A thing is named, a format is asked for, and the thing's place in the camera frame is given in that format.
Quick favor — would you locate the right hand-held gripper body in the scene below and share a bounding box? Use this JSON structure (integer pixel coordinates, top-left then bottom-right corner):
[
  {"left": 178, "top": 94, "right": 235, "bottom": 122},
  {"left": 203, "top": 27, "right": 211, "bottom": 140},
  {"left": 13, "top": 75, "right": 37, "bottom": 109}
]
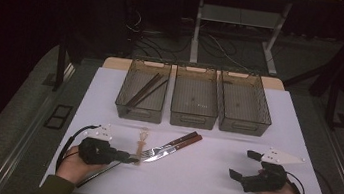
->
[{"left": 239, "top": 144, "right": 307, "bottom": 194}]

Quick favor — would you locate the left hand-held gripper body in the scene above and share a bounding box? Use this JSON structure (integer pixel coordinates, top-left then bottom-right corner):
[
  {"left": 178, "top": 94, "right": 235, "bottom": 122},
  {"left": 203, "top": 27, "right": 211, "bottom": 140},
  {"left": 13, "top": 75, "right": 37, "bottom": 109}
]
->
[{"left": 76, "top": 119, "right": 123, "bottom": 168}]

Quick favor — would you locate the small tan spoon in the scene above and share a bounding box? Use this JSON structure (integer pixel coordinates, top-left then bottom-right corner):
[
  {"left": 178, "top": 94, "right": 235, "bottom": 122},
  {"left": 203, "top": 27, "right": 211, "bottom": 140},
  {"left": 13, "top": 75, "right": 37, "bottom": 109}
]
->
[{"left": 135, "top": 126, "right": 151, "bottom": 168}]

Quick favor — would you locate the brown chopstick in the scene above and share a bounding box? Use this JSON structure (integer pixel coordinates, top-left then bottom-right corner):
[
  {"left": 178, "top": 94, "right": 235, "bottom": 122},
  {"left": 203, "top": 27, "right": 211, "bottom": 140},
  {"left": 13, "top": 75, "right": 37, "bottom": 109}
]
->
[
  {"left": 124, "top": 69, "right": 160, "bottom": 111},
  {"left": 75, "top": 157, "right": 124, "bottom": 194}
]

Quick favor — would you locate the smoky translucent plastic bin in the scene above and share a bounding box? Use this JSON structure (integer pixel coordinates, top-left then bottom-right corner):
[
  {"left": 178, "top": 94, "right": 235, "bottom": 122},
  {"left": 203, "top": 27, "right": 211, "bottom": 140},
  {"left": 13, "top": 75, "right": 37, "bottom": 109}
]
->
[
  {"left": 167, "top": 62, "right": 225, "bottom": 132},
  {"left": 212, "top": 68, "right": 279, "bottom": 139},
  {"left": 112, "top": 55, "right": 174, "bottom": 125}
]

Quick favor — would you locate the wooden-handled table knife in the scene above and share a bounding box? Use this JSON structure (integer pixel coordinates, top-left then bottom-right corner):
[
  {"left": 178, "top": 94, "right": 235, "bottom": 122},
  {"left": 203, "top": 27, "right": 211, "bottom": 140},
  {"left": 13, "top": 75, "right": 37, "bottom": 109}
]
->
[{"left": 143, "top": 127, "right": 204, "bottom": 170}]

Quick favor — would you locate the wooden-handled metal fork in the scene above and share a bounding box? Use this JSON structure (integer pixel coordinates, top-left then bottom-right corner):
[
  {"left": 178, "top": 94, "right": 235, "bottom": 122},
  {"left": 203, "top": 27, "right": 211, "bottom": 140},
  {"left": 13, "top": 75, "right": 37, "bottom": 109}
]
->
[{"left": 142, "top": 124, "right": 200, "bottom": 166}]

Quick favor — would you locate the black chopstick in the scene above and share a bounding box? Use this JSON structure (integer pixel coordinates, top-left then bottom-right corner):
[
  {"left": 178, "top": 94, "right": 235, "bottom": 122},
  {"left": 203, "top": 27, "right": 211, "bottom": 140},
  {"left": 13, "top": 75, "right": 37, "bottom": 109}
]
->
[
  {"left": 131, "top": 75, "right": 169, "bottom": 112},
  {"left": 128, "top": 70, "right": 164, "bottom": 111}
]

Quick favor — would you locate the person's left hand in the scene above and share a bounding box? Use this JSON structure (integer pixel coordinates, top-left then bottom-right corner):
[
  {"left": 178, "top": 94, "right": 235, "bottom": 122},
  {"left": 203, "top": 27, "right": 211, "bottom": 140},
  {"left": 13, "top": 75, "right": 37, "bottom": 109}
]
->
[{"left": 54, "top": 142, "right": 111, "bottom": 189}]

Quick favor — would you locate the black metal stand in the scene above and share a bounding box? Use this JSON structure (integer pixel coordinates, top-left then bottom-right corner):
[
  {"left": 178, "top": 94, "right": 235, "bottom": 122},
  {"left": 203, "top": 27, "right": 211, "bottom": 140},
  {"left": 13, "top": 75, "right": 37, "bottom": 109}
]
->
[
  {"left": 279, "top": 8, "right": 344, "bottom": 132},
  {"left": 52, "top": 36, "right": 80, "bottom": 94}
]

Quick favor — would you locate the grey metal-legged desk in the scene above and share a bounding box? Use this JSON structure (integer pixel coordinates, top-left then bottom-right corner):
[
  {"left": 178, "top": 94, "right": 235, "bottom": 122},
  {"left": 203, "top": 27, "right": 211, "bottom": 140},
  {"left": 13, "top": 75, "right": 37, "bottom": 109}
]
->
[{"left": 176, "top": 0, "right": 343, "bottom": 85}]

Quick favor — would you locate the left hand-held gripper cable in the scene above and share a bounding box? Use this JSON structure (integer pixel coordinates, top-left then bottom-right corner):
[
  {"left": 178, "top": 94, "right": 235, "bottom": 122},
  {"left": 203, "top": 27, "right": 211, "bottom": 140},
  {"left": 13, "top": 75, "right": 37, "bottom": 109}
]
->
[{"left": 54, "top": 120, "right": 101, "bottom": 178}]

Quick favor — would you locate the black floor socket frame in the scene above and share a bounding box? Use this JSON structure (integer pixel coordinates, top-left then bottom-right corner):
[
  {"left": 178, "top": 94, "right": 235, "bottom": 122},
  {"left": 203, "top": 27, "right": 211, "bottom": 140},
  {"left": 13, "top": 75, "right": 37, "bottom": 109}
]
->
[{"left": 43, "top": 102, "right": 75, "bottom": 132}]

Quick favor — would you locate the tangle of floor cables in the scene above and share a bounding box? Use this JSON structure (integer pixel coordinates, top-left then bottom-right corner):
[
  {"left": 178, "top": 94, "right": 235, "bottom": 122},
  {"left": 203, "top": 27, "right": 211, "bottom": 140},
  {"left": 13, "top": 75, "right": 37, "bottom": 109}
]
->
[{"left": 121, "top": 4, "right": 262, "bottom": 73}]

